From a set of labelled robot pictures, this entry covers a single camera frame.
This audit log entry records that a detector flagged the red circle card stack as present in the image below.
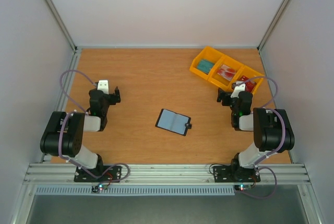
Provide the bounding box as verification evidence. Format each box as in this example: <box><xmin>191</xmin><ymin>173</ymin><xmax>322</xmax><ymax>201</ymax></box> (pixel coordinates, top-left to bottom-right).
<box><xmin>217</xmin><ymin>64</ymin><xmax>236</xmax><ymax>81</ymax></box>

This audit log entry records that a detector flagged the aluminium rail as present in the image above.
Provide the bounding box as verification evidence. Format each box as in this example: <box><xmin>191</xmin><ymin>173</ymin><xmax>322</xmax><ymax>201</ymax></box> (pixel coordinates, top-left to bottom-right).
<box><xmin>23</xmin><ymin>163</ymin><xmax>311</xmax><ymax>185</ymax></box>
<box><xmin>39</xmin><ymin>47</ymin><xmax>81</xmax><ymax>163</ymax></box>

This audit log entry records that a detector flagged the left circuit board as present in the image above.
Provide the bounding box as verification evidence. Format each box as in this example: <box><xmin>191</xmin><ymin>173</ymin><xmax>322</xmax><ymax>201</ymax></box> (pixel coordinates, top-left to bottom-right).
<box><xmin>91</xmin><ymin>184</ymin><xmax>109</xmax><ymax>193</ymax></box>

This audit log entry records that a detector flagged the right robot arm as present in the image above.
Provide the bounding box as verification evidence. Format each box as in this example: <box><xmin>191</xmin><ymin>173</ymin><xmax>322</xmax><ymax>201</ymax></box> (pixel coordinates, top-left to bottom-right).
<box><xmin>211</xmin><ymin>88</ymin><xmax>295</xmax><ymax>183</ymax></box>

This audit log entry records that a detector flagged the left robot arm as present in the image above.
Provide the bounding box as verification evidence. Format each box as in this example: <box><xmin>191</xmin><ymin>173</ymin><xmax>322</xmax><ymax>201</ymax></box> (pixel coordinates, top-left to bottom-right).
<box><xmin>40</xmin><ymin>87</ymin><xmax>121</xmax><ymax>181</ymax></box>

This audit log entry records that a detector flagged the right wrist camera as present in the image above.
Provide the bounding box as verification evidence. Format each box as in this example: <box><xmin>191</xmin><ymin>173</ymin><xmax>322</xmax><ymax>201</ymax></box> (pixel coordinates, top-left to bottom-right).
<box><xmin>230</xmin><ymin>81</ymin><xmax>246</xmax><ymax>98</ymax></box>

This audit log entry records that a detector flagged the green card stack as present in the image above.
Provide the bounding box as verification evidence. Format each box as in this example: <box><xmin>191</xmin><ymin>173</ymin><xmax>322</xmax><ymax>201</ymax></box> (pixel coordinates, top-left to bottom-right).
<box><xmin>196</xmin><ymin>59</ymin><xmax>214</xmax><ymax>74</ymax></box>

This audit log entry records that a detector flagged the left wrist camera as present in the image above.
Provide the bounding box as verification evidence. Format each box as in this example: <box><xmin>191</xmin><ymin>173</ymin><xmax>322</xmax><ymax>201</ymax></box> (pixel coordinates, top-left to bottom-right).
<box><xmin>97</xmin><ymin>80</ymin><xmax>109</xmax><ymax>95</ymax></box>

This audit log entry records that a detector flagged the front aluminium rail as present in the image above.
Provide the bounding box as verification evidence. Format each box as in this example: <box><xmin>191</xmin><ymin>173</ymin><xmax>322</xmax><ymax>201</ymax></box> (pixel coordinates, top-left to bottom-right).
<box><xmin>23</xmin><ymin>163</ymin><xmax>311</xmax><ymax>185</ymax></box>

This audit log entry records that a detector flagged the grey slotted cable duct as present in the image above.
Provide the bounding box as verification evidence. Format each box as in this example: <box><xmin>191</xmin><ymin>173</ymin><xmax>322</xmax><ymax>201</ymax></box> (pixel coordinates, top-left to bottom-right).
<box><xmin>35</xmin><ymin>185</ymin><xmax>235</xmax><ymax>196</ymax></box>

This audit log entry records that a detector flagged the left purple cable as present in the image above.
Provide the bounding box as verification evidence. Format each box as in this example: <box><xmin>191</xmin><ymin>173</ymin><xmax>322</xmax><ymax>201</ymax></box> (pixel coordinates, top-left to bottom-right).
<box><xmin>58</xmin><ymin>69</ymin><xmax>130</xmax><ymax>183</ymax></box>

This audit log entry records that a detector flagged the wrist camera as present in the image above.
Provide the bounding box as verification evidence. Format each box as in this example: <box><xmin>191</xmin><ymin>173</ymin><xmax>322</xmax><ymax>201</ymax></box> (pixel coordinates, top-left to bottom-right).
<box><xmin>97</xmin><ymin>80</ymin><xmax>109</xmax><ymax>95</ymax></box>
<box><xmin>230</xmin><ymin>81</ymin><xmax>246</xmax><ymax>98</ymax></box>

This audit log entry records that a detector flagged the purple cable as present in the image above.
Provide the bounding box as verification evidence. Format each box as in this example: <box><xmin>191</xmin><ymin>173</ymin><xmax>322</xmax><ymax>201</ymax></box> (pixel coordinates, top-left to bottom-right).
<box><xmin>58</xmin><ymin>69</ymin><xmax>130</xmax><ymax>183</ymax></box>
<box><xmin>232</xmin><ymin>76</ymin><xmax>285</xmax><ymax>199</ymax></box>

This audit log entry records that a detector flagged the yellow bin with red cards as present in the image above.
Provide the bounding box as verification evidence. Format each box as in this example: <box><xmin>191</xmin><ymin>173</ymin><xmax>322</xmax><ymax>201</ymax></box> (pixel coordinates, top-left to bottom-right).
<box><xmin>231</xmin><ymin>65</ymin><xmax>264</xmax><ymax>95</ymax></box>

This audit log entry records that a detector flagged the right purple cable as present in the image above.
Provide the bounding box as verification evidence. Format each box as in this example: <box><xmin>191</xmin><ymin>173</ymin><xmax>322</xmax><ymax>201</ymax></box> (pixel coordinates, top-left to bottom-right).
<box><xmin>232</xmin><ymin>76</ymin><xmax>285</xmax><ymax>199</ymax></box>

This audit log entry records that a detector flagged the left aluminium rail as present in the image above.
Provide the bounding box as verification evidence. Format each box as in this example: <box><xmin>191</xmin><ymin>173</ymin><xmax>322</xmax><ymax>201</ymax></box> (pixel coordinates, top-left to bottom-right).
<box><xmin>39</xmin><ymin>47</ymin><xmax>81</xmax><ymax>163</ymax></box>

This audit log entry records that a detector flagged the black card holder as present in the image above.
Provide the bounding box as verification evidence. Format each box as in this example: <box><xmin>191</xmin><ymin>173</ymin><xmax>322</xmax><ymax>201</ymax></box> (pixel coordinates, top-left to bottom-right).
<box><xmin>155</xmin><ymin>109</ymin><xmax>192</xmax><ymax>136</ymax></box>

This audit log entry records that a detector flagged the right circuit board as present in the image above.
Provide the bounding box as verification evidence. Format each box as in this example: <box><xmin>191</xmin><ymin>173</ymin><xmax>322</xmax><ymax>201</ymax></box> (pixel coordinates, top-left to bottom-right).
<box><xmin>234</xmin><ymin>184</ymin><xmax>253</xmax><ymax>192</ymax></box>

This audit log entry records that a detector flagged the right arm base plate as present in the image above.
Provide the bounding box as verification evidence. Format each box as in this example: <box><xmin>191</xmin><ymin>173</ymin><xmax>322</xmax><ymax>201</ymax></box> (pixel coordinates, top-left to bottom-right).
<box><xmin>213</xmin><ymin>165</ymin><xmax>261</xmax><ymax>183</ymax></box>

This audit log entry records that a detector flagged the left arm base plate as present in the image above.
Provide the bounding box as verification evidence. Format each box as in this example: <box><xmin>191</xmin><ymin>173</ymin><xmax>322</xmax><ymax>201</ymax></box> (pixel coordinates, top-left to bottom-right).
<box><xmin>74</xmin><ymin>166</ymin><xmax>122</xmax><ymax>183</ymax></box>

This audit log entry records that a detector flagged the circuit board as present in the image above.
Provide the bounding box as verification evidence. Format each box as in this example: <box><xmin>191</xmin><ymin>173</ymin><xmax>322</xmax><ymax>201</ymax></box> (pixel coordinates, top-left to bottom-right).
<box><xmin>91</xmin><ymin>184</ymin><xmax>109</xmax><ymax>193</ymax></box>
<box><xmin>234</xmin><ymin>184</ymin><xmax>253</xmax><ymax>192</ymax></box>

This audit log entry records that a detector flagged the yellow bin with circle cards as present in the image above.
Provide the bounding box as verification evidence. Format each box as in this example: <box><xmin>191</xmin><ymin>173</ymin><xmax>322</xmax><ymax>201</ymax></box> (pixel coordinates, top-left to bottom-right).
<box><xmin>208</xmin><ymin>54</ymin><xmax>245</xmax><ymax>91</ymax></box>

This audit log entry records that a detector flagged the yellow bin with green cards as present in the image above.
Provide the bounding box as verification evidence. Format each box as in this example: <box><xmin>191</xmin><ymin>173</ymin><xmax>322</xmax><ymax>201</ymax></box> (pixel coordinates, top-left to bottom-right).
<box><xmin>189</xmin><ymin>46</ymin><xmax>223</xmax><ymax>80</ymax></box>

